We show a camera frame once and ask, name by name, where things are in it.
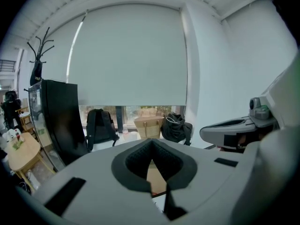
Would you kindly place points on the green tray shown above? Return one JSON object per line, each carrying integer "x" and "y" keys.
{"x": 18, "y": 144}

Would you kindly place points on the black framed glass window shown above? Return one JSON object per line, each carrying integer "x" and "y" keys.
{"x": 131, "y": 112}

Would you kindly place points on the black balcony railing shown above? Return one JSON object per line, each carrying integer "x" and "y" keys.
{"x": 8, "y": 65}

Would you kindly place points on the white plastic bag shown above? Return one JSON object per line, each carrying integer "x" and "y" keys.
{"x": 10, "y": 136}

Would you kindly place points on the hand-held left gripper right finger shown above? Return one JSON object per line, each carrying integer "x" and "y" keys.
{"x": 211, "y": 177}

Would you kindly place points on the red capped bottle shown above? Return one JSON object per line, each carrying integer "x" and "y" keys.
{"x": 17, "y": 136}

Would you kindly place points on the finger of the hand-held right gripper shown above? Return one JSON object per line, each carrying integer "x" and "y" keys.
{"x": 211, "y": 135}

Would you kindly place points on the black coat rack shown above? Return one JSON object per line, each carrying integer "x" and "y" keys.
{"x": 38, "y": 57}

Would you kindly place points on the white plastic container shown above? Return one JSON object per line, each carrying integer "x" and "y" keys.
{"x": 133, "y": 136}

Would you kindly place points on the black office chair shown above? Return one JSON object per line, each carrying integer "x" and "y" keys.
{"x": 10, "y": 107}

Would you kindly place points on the grey fisheye camera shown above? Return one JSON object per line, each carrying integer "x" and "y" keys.
{"x": 257, "y": 111}

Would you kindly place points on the tan woven tote bag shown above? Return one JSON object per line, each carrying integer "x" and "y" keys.
{"x": 150, "y": 128}

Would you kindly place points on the light wooden side table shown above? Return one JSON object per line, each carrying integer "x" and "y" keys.
{"x": 25, "y": 156}

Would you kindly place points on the black backpack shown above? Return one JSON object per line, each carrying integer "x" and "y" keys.
{"x": 100, "y": 125}

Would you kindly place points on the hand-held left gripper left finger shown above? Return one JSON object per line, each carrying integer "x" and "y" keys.
{"x": 98, "y": 191}

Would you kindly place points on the black glass door cabinet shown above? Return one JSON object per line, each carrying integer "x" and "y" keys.
{"x": 63, "y": 116}

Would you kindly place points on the clear plastic bottle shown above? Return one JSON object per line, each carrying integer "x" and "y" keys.
{"x": 125, "y": 130}

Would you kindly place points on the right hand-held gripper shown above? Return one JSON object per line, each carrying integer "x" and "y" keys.
{"x": 288, "y": 97}

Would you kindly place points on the black crumpled duffel bag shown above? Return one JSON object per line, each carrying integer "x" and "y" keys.
{"x": 175, "y": 130}

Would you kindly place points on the black hanging bag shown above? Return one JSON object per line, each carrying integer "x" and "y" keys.
{"x": 36, "y": 75}

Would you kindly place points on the light wooden chair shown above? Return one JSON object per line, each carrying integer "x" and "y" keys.
{"x": 24, "y": 118}

